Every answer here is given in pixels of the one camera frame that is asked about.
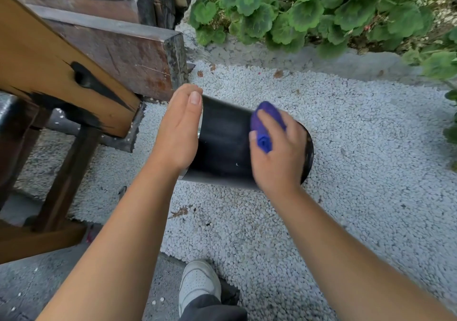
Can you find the person's left hand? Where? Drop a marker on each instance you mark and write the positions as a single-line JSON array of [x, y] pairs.
[[178, 135]]

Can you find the person's right hand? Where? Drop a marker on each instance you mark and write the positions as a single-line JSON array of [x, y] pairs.
[[285, 163]]

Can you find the purple microfibre cloth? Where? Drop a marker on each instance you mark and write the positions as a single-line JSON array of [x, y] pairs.
[[264, 142]]

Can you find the black bucket with metal rim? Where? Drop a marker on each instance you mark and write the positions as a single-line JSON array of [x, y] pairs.
[[225, 135]]

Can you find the person's left forearm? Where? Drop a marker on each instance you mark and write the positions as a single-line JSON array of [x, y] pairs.
[[107, 245]]

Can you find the person's right forearm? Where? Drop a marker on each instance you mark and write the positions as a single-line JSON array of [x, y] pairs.
[[357, 260]]

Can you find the person's white shoe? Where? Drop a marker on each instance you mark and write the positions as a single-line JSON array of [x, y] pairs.
[[198, 281]]

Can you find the person's grey trouser leg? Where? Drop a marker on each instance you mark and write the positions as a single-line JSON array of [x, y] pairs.
[[214, 312]]

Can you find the grey metal strip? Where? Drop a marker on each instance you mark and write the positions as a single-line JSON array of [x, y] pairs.
[[122, 193]]

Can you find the thick dark wooden beam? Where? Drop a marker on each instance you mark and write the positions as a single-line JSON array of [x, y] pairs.
[[118, 53]]

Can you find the grey concrete garden curb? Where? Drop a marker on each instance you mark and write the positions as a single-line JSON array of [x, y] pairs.
[[339, 65]]

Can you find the small pink object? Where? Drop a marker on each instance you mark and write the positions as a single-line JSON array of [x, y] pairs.
[[91, 233]]

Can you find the green geranium plant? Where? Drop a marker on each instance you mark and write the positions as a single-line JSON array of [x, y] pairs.
[[303, 13]]

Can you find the thin reddish wooden beam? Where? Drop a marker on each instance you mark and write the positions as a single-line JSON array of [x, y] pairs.
[[89, 6]]

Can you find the wooden bench with backrest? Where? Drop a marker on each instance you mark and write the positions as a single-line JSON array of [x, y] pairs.
[[35, 56]]

